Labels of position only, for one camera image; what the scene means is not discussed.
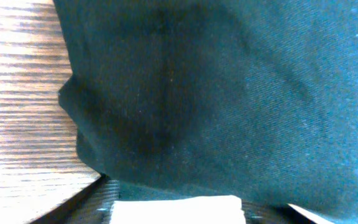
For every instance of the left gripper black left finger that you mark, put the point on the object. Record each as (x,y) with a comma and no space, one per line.
(92,205)

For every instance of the black shorts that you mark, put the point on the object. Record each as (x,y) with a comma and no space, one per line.
(257,99)

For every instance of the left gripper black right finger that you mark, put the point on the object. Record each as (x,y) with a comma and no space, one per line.
(264,214)

